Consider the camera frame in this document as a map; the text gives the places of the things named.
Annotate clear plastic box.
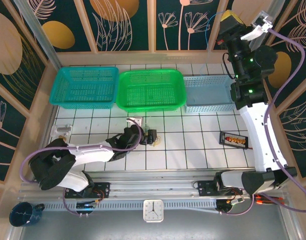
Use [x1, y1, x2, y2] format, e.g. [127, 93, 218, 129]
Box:
[50, 123, 73, 138]

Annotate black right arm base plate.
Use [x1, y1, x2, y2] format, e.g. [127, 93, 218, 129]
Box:
[197, 179, 244, 197]

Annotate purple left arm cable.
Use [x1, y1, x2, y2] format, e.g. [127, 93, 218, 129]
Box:
[19, 118, 144, 217]

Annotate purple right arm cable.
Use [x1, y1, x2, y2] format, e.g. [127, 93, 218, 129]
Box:
[219, 27, 306, 216]

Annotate teal plastic basket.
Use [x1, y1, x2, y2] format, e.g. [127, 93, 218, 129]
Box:
[49, 66, 120, 110]

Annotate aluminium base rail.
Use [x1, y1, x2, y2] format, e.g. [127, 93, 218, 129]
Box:
[17, 169, 289, 201]

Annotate black connector board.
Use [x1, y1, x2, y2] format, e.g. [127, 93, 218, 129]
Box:
[219, 131, 249, 149]

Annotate blue thin cable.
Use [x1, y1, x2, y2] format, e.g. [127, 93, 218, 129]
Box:
[199, 10, 225, 76]

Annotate green plastic basket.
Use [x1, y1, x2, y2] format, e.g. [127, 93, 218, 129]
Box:
[115, 68, 188, 114]

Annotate white square clock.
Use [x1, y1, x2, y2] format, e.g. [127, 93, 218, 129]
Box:
[142, 199, 165, 223]

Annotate grey slotted cable duct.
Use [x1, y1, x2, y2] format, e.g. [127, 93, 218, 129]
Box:
[42, 199, 219, 211]

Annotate orange black pliers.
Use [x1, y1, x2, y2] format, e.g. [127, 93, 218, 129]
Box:
[252, 193, 285, 206]

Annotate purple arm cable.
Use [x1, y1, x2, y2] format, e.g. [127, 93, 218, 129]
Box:
[19, 118, 144, 217]
[219, 27, 306, 216]

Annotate light blue plastic basket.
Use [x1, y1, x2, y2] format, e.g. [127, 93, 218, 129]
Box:
[182, 74, 238, 114]

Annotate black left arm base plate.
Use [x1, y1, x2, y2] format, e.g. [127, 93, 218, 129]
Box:
[64, 181, 111, 200]

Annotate black controller board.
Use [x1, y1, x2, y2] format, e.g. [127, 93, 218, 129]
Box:
[76, 201, 97, 210]
[216, 198, 245, 214]

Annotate dark blue mug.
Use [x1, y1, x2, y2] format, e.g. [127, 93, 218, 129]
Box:
[9, 201, 46, 228]

